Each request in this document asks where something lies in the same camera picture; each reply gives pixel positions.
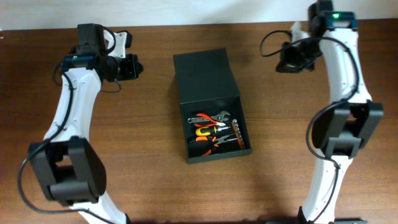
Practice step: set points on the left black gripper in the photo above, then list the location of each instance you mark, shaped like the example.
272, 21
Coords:
134, 68

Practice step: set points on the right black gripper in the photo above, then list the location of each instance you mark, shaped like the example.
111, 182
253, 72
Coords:
286, 64

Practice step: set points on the black box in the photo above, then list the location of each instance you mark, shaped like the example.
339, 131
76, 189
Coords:
206, 85

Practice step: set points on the orange socket bit rail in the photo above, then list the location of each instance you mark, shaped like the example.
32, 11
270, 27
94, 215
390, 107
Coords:
238, 134

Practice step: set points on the yellow black screwdriver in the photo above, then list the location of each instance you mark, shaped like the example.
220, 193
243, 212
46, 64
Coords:
210, 130

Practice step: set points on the red handled cutting pliers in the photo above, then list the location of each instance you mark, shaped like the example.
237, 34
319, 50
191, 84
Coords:
204, 120

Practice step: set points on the silver adjustable wrench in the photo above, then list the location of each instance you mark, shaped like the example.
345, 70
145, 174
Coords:
221, 116

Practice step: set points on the orange black needle-nose pliers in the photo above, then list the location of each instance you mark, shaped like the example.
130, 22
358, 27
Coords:
206, 145

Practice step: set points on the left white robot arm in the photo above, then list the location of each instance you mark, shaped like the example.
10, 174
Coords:
65, 164

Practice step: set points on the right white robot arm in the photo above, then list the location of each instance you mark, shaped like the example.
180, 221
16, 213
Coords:
338, 132

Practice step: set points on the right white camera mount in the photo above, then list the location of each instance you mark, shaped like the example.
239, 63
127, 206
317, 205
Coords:
297, 33

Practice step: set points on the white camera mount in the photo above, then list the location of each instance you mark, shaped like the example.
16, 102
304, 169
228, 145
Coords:
297, 33
118, 42

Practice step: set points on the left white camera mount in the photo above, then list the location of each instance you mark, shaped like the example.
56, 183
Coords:
118, 42

